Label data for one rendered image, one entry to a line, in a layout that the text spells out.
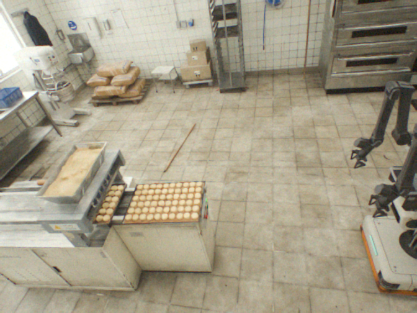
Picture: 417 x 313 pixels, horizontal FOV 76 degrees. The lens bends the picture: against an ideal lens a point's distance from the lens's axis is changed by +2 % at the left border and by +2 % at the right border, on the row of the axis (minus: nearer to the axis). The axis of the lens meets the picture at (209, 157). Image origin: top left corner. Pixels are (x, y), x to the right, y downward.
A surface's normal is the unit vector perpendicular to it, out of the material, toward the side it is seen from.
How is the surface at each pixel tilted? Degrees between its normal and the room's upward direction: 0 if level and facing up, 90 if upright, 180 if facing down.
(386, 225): 0
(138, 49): 90
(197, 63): 93
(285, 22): 90
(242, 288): 0
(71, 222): 90
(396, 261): 0
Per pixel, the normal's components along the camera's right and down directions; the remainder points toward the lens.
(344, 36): -0.18, 0.66
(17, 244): -0.15, -0.75
